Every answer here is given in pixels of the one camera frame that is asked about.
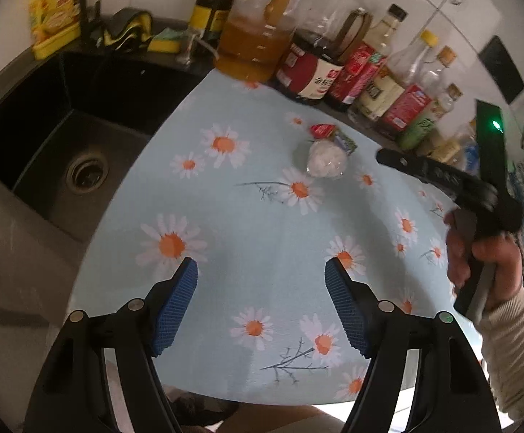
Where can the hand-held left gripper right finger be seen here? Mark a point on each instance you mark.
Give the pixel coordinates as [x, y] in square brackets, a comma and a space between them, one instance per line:
[345, 311]

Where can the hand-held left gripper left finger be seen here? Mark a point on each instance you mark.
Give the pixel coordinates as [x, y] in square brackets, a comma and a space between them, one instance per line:
[176, 311]

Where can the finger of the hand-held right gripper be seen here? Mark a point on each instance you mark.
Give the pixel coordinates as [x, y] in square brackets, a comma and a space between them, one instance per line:
[429, 170]

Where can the clear plastic bag white contents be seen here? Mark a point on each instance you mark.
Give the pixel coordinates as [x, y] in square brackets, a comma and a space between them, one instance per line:
[325, 160]

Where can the red green snack wrapper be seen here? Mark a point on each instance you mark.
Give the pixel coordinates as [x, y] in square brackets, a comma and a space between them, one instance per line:
[329, 131]

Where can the person's right hand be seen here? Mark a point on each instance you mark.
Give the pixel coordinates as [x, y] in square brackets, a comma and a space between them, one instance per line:
[508, 266]

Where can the green label oil bottle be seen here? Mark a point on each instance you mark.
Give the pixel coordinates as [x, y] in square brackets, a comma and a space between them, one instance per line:
[420, 131]

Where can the blue plastic bag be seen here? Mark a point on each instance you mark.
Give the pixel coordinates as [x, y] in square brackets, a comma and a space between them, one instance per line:
[469, 160]

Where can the clear bottle red label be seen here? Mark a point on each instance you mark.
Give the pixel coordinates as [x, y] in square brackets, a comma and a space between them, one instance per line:
[406, 108]

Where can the yellow cap beige label bottle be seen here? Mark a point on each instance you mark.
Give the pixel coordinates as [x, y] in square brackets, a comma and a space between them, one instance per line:
[381, 92]

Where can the daisy print tablecloth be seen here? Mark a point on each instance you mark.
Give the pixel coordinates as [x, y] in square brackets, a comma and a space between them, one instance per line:
[253, 234]

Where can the black cap red label bottle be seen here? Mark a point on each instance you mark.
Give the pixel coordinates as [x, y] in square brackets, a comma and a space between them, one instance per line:
[356, 72]

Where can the dark sauce jug red label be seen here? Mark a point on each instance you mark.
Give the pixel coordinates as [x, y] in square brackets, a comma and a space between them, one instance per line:
[311, 70]

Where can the metal sink drain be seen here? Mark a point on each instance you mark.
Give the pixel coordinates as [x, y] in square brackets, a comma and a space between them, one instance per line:
[85, 171]

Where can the clear bottle gold cap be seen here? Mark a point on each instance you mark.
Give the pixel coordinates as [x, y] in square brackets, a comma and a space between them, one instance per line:
[334, 9]

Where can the large cooking oil jug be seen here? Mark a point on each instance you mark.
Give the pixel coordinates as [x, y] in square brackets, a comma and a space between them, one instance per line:
[253, 40]

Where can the black sink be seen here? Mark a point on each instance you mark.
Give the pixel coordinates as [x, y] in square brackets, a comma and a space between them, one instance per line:
[40, 135]

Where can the small metal tap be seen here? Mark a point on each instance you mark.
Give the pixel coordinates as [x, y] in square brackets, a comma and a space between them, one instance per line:
[189, 47]

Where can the yellow green sponge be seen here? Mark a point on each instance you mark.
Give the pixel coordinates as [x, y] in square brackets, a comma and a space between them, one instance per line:
[165, 41]

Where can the small green yellow bottle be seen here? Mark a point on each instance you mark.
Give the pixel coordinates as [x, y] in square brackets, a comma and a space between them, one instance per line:
[214, 4]

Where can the yellow black cloth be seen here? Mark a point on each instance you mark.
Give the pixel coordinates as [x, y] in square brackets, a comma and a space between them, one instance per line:
[126, 25]

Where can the black faucet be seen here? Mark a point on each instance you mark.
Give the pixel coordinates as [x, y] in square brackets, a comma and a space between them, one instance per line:
[83, 4]

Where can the yellow detergent bottle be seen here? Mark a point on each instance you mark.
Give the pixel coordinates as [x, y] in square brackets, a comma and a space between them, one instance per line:
[54, 13]

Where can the black wall socket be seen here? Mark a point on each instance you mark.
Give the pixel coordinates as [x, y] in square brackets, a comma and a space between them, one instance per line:
[501, 67]

